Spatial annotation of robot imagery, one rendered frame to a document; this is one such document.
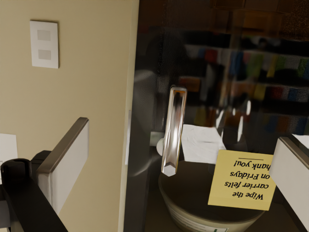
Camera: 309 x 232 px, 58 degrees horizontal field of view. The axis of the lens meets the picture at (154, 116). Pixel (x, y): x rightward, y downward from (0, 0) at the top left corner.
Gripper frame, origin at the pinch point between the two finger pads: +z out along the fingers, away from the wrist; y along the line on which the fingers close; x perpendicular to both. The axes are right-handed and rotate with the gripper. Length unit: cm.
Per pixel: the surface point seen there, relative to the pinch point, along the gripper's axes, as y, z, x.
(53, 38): -29, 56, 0
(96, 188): -17, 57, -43
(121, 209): -5.0, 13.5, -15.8
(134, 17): -5.0, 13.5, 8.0
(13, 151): -42, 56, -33
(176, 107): -0.1, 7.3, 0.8
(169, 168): 0.0, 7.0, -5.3
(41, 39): -32, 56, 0
